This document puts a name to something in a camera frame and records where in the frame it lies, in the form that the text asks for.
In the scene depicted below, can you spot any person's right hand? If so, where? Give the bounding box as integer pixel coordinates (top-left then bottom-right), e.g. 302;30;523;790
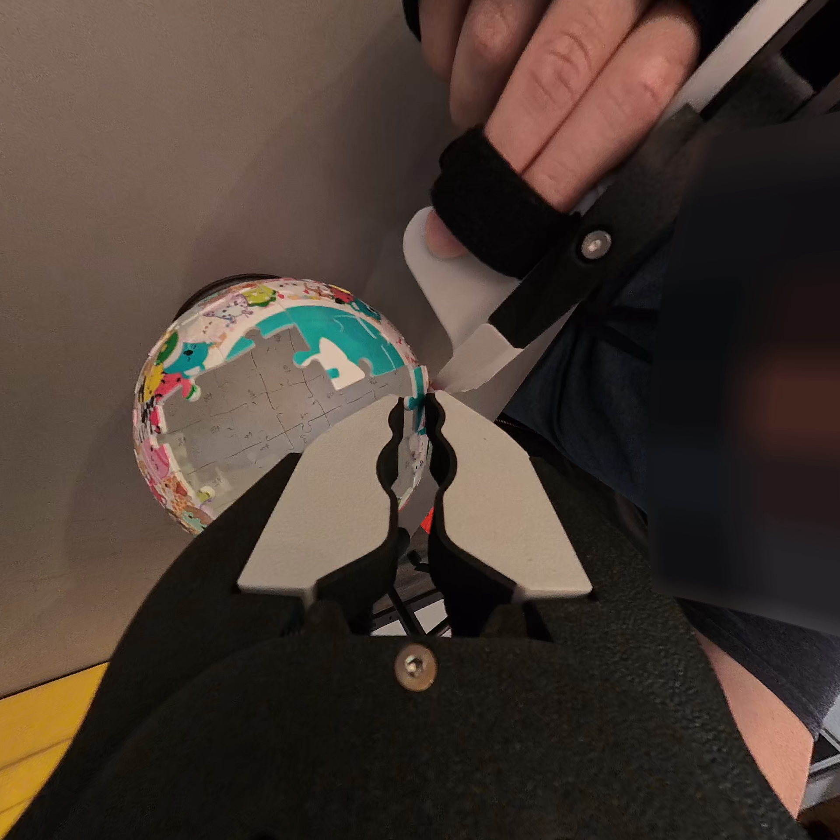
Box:
420;0;700;260

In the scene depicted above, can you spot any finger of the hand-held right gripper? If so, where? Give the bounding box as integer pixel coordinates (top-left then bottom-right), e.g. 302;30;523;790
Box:
402;206;527;396

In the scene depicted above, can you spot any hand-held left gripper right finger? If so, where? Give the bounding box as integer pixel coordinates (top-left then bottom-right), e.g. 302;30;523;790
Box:
423;390;597;636

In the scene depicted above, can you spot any black ball stand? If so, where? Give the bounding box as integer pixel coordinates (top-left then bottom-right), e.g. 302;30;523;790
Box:
176;272;280;317

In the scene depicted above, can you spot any yellow object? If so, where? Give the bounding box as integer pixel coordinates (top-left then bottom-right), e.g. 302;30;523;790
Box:
0;661;111;818

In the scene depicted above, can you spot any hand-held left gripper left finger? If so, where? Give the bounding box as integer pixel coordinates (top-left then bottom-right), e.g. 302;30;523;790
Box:
236;395;411;634

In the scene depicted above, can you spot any colourful puzzle ball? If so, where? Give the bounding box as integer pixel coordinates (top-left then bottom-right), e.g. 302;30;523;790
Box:
131;277;431;536

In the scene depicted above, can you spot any person's leg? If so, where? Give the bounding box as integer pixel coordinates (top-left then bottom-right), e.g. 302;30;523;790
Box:
703;626;824;818

